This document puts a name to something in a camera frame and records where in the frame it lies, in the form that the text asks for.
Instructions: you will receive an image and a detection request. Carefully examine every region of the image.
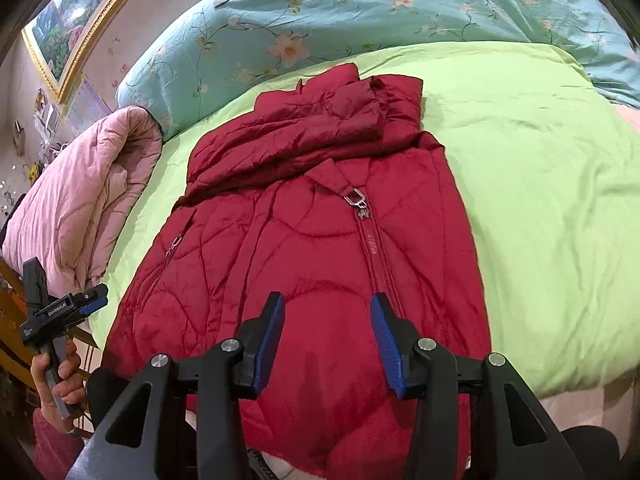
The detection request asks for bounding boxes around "red quilted puffer jacket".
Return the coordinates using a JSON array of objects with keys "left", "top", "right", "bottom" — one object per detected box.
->
[{"left": 103, "top": 63, "right": 490, "bottom": 479}]

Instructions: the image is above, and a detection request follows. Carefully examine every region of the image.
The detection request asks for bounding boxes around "person's left hand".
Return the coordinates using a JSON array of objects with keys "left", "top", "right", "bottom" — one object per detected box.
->
[{"left": 30, "top": 339, "right": 87, "bottom": 434}]

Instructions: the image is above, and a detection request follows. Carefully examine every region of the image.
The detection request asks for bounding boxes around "pink quilted blanket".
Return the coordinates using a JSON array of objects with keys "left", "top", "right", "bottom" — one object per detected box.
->
[{"left": 1, "top": 106, "right": 163, "bottom": 297}]

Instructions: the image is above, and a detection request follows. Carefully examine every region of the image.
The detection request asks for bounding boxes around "gold framed landscape painting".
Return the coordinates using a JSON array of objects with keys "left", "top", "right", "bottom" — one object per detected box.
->
[{"left": 22, "top": 0, "right": 127, "bottom": 104}]

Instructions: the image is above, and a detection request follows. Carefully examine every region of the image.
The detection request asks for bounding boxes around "lime green bed sheet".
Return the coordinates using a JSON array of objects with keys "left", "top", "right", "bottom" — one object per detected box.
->
[{"left": 91, "top": 42, "right": 639, "bottom": 406}]

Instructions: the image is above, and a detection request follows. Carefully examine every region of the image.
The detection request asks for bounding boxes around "teal floral duvet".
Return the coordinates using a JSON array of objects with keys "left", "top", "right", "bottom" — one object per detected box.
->
[{"left": 116, "top": 0, "right": 639, "bottom": 138}]

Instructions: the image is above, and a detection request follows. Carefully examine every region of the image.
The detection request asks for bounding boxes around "purple wall calendar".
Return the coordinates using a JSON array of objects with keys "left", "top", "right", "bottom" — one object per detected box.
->
[{"left": 65, "top": 76, "right": 112, "bottom": 133}]

